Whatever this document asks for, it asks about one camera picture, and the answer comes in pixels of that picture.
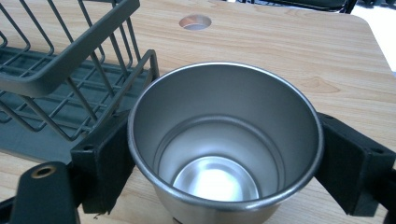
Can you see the silver tin can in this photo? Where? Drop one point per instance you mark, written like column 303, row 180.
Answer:
column 224, row 133

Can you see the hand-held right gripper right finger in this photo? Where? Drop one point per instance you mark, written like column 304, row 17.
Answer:
column 351, row 161

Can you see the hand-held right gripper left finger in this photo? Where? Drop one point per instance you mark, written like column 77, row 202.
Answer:
column 102, row 168

